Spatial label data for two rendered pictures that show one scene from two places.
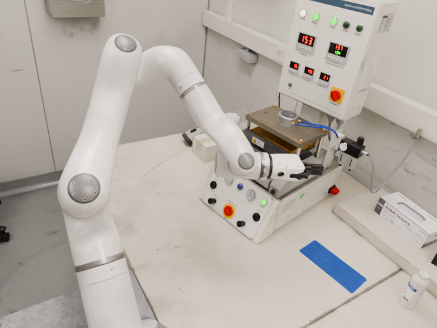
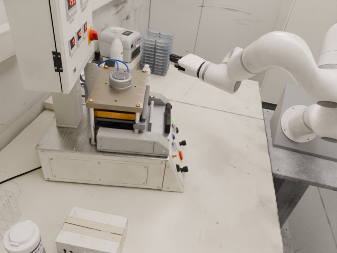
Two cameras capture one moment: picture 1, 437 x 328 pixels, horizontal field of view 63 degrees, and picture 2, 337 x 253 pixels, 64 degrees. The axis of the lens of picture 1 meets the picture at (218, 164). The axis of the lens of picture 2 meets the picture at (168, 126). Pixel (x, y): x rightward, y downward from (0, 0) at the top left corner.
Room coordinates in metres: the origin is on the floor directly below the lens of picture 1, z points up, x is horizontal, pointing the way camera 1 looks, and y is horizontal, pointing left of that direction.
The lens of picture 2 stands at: (1.76, 0.46, 1.59)
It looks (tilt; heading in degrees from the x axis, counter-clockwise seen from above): 37 degrees down; 222
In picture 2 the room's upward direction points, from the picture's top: 8 degrees clockwise
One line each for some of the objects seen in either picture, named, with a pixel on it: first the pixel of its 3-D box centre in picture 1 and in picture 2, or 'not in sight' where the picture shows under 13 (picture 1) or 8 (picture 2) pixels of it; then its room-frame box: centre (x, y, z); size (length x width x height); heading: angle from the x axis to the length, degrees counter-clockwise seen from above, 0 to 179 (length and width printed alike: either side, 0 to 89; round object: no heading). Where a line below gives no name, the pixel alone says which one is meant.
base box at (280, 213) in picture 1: (275, 181); (122, 139); (1.24, -0.25, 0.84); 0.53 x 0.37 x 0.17; 137
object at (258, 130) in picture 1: (285, 133); (121, 94); (1.26, -0.25, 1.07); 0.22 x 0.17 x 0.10; 47
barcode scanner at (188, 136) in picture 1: (200, 134); not in sight; (1.66, 0.11, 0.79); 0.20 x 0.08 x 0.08; 125
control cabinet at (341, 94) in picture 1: (320, 80); (65, 40); (1.39, -0.37, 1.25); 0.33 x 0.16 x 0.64; 47
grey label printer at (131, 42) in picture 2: not in sight; (121, 43); (0.69, -1.05, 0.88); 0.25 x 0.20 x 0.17; 119
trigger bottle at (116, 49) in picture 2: not in sight; (117, 47); (0.80, -0.93, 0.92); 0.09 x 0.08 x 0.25; 151
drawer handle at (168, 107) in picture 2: not in sight; (167, 117); (1.13, -0.12, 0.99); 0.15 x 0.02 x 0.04; 47
